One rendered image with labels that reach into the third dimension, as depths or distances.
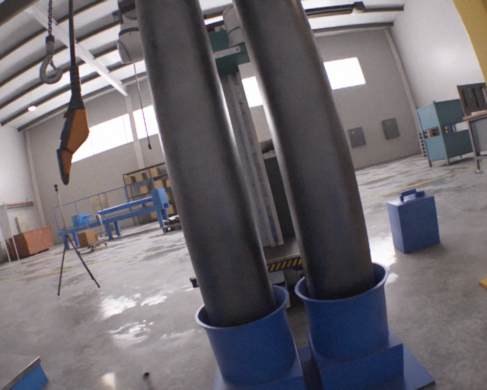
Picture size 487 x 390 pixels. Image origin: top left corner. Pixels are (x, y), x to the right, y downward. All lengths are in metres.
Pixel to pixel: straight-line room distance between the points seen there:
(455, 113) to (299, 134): 6.92
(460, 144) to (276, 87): 6.88
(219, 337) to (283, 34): 0.86
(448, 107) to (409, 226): 5.61
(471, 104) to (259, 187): 4.48
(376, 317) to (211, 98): 0.77
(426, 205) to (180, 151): 1.71
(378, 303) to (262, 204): 1.03
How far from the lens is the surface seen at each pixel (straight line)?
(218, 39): 1.88
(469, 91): 5.58
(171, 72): 0.82
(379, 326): 0.93
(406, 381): 1.04
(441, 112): 7.26
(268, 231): 1.73
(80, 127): 1.17
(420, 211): 2.09
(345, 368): 0.94
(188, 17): 0.92
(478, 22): 1.40
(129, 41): 1.80
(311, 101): 0.78
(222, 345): 0.87
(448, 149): 7.22
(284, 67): 0.81
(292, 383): 0.93
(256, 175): 1.70
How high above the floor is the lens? 0.73
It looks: 2 degrees down
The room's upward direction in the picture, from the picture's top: 14 degrees counter-clockwise
